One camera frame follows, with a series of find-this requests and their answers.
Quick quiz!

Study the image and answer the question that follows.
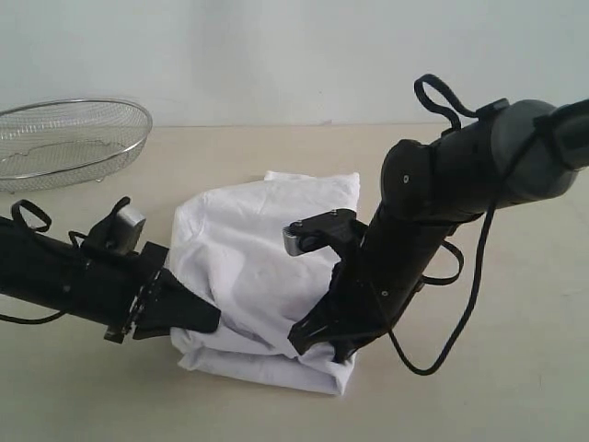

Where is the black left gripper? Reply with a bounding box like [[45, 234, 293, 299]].
[[104, 241, 221, 343]]

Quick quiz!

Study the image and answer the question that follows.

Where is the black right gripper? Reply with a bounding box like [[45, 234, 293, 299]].
[[288, 262, 423, 364]]

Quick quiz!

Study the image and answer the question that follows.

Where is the white t-shirt red logo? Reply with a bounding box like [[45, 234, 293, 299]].
[[167, 171, 361, 395]]

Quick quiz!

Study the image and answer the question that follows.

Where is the metal wire mesh basket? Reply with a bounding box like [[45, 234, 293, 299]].
[[1, 98, 153, 193]]

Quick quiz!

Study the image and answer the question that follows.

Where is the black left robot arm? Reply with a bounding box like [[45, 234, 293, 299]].
[[1, 197, 221, 343]]

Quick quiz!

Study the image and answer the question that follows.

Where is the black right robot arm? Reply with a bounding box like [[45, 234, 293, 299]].
[[283, 99, 588, 363]]

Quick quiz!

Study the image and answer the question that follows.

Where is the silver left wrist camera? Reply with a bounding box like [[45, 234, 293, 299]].
[[80, 196, 147, 259]]

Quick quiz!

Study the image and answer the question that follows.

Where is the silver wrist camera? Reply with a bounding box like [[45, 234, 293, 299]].
[[80, 196, 147, 259], [283, 208, 367, 260]]

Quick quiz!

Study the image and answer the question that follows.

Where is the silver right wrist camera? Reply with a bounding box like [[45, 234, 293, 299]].
[[283, 208, 367, 260]]

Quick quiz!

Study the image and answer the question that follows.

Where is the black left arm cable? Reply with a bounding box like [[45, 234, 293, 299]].
[[0, 200, 93, 323]]

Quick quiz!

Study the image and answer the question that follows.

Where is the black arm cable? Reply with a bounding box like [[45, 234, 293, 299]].
[[386, 73, 558, 377], [0, 200, 93, 323]]

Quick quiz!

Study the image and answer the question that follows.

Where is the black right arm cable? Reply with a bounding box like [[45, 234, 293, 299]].
[[386, 73, 558, 377]]

